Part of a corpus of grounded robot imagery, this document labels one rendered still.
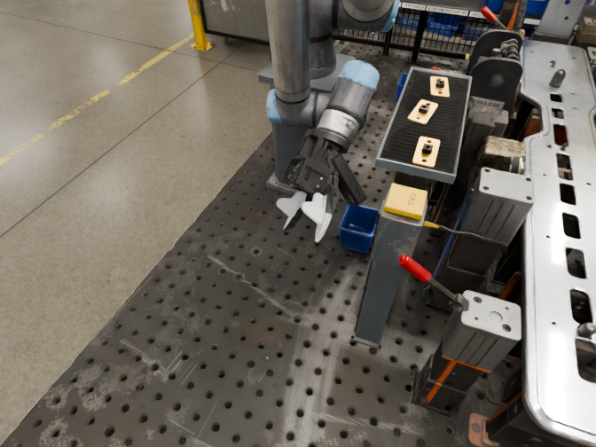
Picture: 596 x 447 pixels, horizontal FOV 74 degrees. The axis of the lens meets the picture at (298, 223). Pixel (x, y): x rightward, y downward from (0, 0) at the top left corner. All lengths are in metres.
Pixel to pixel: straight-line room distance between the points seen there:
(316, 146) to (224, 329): 0.53
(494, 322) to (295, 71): 0.56
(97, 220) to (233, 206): 1.28
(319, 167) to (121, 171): 2.09
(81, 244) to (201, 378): 1.50
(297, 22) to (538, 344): 0.67
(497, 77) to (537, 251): 0.43
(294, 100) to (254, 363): 0.60
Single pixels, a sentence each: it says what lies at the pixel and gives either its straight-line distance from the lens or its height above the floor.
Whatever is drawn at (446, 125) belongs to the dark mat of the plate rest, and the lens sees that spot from 0.86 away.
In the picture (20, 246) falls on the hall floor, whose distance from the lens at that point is 2.52.
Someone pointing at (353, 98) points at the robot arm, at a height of 1.22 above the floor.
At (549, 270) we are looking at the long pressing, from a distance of 0.89.
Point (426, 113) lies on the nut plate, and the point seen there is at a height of 1.16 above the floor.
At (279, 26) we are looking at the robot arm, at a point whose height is 1.34.
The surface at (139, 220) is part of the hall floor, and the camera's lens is 2.36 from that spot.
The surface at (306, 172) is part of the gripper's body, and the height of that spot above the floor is 1.13.
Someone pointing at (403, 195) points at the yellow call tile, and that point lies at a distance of 0.67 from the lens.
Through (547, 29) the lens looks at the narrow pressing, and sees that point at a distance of 1.85.
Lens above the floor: 1.61
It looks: 48 degrees down
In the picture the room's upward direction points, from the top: straight up
